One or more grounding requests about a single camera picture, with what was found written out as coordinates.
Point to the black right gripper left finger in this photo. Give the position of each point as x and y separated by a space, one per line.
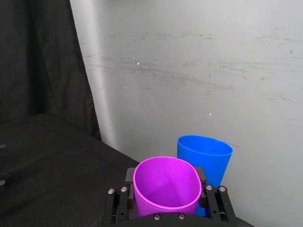
119 203

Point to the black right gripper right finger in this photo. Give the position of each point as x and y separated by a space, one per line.
219 203

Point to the purple plastic cup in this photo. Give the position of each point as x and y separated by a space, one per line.
165 186

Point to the blue plastic cup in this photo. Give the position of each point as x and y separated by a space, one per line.
208 163

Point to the black table cloth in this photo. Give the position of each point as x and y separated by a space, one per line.
61 165

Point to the black hanging cloth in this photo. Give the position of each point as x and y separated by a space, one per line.
35 59

